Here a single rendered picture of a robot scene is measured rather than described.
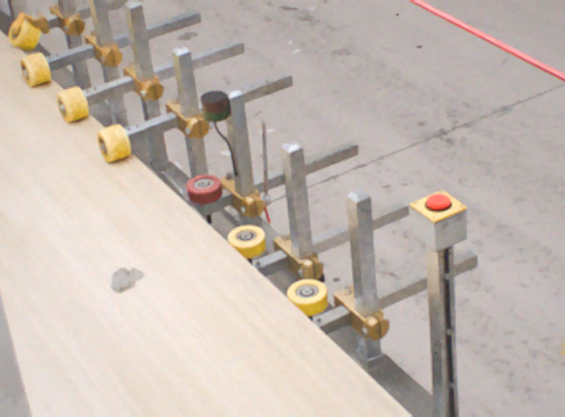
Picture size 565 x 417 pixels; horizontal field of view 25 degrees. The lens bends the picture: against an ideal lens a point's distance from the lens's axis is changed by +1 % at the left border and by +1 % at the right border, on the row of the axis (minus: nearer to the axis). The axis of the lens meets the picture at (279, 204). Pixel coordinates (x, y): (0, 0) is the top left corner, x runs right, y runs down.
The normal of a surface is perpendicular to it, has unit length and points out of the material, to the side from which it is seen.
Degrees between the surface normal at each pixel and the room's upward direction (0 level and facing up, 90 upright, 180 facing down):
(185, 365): 0
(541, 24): 0
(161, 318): 0
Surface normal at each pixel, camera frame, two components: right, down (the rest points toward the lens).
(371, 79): -0.09, -0.84
